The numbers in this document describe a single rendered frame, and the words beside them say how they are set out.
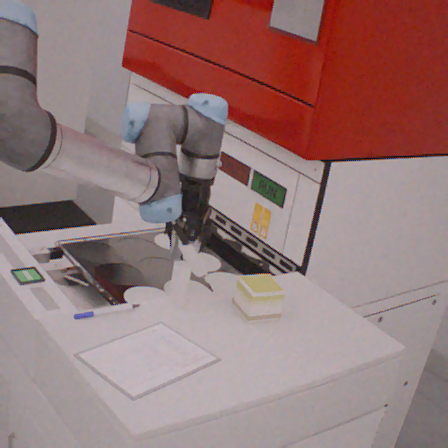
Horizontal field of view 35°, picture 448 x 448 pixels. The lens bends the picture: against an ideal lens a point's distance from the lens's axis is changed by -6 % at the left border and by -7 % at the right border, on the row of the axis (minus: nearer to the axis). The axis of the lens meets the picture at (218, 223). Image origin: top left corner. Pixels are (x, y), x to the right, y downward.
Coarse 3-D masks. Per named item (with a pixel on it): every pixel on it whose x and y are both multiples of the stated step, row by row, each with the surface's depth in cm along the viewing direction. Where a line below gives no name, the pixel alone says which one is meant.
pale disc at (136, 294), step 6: (132, 288) 158; (138, 288) 159; (144, 288) 159; (150, 288) 160; (126, 294) 155; (132, 294) 156; (138, 294) 156; (144, 294) 157; (150, 294) 157; (156, 294) 157; (162, 294) 158; (126, 300) 153; (132, 300) 153; (138, 300) 154; (144, 300) 154
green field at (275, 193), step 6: (258, 174) 172; (258, 180) 172; (264, 180) 170; (252, 186) 174; (258, 186) 172; (264, 186) 171; (270, 186) 169; (276, 186) 167; (264, 192) 171; (270, 192) 169; (276, 192) 168; (282, 192) 166; (270, 198) 169; (276, 198) 168; (282, 198) 166
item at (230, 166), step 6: (222, 156) 182; (228, 156) 180; (222, 162) 182; (228, 162) 180; (234, 162) 179; (222, 168) 183; (228, 168) 181; (234, 168) 179; (240, 168) 177; (246, 168) 175; (234, 174) 179; (240, 174) 177; (246, 174) 175; (240, 180) 177; (246, 180) 176
